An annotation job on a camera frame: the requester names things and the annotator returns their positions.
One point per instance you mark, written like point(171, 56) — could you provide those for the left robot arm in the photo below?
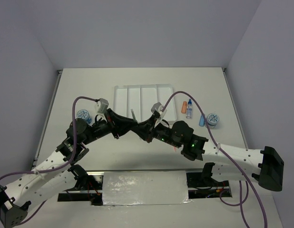
point(60, 170)

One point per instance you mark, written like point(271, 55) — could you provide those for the clear blue-capped bottle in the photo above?
point(189, 109)

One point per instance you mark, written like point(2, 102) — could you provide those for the right blue tape roll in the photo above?
point(212, 120)

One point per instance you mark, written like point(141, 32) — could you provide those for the blue eraser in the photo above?
point(202, 120)

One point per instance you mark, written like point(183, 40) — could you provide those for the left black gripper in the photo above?
point(118, 124)

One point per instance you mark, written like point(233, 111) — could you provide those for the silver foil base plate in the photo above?
point(144, 188)

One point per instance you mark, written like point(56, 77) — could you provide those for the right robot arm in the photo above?
point(222, 162)

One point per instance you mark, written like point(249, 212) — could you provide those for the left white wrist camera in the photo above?
point(101, 106)

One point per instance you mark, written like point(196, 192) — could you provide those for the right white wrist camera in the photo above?
point(159, 108)

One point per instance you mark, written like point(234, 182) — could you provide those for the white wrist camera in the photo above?
point(101, 106)
point(159, 108)

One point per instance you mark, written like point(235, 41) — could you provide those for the orange eraser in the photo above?
point(184, 107)

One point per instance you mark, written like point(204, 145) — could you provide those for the blue tape roll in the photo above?
point(212, 120)
point(84, 114)

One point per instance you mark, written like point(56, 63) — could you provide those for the left blue tape roll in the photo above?
point(84, 114)

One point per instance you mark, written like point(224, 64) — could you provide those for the white divided organizer tray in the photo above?
point(140, 99)

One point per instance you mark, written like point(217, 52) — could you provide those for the green white pen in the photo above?
point(133, 115)

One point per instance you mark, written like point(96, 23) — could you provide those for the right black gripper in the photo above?
point(146, 130)

